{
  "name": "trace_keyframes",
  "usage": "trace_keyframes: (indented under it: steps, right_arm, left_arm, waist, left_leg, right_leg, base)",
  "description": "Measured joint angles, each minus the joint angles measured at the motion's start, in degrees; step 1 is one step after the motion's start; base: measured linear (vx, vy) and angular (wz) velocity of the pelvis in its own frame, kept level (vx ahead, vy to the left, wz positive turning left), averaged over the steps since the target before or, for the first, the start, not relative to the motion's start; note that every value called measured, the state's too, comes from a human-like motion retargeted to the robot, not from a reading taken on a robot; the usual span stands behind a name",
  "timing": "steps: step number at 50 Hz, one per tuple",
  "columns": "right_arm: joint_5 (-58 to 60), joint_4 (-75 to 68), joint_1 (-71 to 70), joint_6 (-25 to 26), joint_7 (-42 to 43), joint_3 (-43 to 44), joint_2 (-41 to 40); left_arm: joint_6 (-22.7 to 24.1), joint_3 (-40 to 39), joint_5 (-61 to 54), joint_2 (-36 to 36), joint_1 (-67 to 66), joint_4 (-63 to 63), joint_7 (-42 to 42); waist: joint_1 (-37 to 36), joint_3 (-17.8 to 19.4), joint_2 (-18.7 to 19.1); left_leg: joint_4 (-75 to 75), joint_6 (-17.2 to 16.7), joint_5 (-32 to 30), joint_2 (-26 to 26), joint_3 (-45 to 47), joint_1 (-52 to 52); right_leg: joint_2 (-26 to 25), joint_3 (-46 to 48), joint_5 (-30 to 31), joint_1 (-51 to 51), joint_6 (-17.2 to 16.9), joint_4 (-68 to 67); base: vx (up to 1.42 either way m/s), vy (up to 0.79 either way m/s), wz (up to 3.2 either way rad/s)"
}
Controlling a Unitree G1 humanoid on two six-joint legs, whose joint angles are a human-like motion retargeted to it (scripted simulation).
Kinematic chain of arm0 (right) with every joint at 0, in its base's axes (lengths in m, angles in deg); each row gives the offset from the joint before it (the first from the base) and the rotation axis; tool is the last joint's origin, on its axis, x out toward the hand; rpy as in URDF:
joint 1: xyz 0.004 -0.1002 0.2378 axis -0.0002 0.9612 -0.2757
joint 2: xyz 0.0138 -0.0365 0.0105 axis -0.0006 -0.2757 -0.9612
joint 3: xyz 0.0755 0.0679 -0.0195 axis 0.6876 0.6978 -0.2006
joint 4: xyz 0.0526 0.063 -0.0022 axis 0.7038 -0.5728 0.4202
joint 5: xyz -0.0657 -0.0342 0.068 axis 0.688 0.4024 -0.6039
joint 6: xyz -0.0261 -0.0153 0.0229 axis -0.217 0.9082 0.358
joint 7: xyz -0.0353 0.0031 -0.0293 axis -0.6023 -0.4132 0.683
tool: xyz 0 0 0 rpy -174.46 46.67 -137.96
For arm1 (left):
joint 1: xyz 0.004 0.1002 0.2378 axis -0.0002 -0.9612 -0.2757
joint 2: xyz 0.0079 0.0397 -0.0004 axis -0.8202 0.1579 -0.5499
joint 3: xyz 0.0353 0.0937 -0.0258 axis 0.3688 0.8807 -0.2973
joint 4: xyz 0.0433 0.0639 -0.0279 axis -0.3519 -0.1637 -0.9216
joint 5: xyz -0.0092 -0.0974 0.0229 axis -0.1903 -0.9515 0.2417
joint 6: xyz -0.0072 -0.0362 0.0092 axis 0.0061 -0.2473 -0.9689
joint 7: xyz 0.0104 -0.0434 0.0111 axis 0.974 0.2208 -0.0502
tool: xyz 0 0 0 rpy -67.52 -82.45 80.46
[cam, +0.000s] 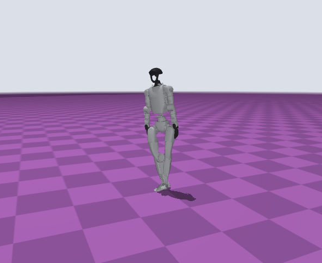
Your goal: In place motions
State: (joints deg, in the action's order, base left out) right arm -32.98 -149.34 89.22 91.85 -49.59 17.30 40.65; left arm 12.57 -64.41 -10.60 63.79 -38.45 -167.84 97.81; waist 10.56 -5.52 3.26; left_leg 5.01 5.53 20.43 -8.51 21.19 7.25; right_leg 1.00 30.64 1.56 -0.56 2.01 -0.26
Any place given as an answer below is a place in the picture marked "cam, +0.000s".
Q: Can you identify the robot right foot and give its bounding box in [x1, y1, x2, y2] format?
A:
[154, 182, 170, 192]

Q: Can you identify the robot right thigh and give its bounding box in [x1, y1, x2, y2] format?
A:
[147, 125, 164, 162]

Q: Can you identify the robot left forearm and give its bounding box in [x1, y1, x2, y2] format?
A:
[170, 104, 179, 127]

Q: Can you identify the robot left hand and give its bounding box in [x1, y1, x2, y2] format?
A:
[172, 124, 179, 139]

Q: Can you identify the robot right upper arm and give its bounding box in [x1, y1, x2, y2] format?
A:
[143, 89, 151, 113]

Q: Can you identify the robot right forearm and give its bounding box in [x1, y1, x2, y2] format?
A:
[144, 112, 150, 127]

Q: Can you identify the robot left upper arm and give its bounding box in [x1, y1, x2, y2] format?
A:
[163, 85, 174, 111]

